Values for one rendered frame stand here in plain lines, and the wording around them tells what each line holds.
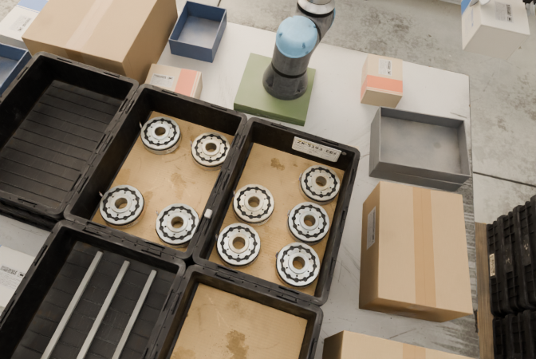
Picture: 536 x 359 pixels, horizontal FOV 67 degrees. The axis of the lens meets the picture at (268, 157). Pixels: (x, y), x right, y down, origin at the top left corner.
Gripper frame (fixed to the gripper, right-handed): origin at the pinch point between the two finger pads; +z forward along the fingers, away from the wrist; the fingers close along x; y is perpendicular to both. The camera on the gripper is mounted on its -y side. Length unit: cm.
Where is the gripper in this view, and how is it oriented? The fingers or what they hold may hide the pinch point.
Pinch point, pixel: (496, 9)
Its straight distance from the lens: 127.5
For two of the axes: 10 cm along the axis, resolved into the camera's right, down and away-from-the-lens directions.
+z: -0.9, 4.7, 8.8
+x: 9.7, 2.2, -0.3
